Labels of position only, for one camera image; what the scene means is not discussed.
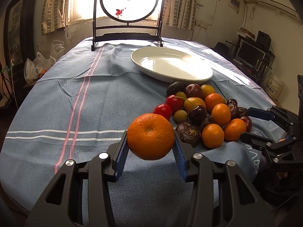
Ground dark framed painting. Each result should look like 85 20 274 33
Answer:
4 0 24 67

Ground yellow orange fruit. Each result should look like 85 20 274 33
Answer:
183 97 206 113

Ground clear plastic bags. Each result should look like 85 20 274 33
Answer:
24 40 65 84

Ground checkered curtain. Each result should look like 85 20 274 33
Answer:
163 0 197 30
41 0 68 35

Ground dark wrinkled passion fruit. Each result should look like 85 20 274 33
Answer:
176 121 202 147

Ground dark red plum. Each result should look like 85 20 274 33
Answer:
184 84 203 99

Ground wall air conditioner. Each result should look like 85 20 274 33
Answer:
257 0 297 17

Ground small green yellow fruit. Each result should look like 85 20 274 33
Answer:
174 110 188 124

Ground left checkered curtain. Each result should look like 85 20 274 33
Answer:
41 0 68 35

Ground white oval plate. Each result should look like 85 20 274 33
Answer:
130 47 213 84

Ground round bird screen stand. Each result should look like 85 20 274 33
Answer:
91 0 165 51

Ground red cherry tomato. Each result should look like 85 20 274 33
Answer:
165 95 183 115
153 103 172 120

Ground computer monitor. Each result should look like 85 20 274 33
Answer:
233 38 266 70

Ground right checkered curtain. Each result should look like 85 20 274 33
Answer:
163 0 197 30

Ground white bucket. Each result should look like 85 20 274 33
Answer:
263 73 285 100

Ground large orange mandarin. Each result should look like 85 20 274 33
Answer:
127 113 175 160

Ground small orange tangerine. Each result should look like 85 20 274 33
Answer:
202 124 224 149

